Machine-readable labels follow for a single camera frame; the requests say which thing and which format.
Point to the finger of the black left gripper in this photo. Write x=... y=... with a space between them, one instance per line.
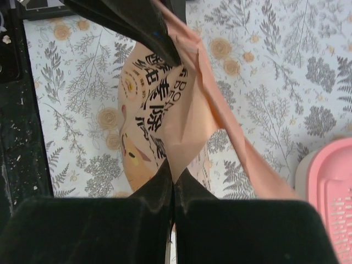
x=141 y=21
x=177 y=7

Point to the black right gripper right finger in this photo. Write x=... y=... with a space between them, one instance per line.
x=211 y=230

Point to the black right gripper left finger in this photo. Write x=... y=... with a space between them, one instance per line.
x=134 y=229

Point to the orange cat litter bag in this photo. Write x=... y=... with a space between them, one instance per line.
x=170 y=113

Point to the pink cat litter box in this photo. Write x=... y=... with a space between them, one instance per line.
x=323 y=178

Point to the floral patterned table mat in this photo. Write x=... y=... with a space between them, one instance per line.
x=284 y=68

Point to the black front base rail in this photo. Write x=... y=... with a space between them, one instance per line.
x=24 y=167

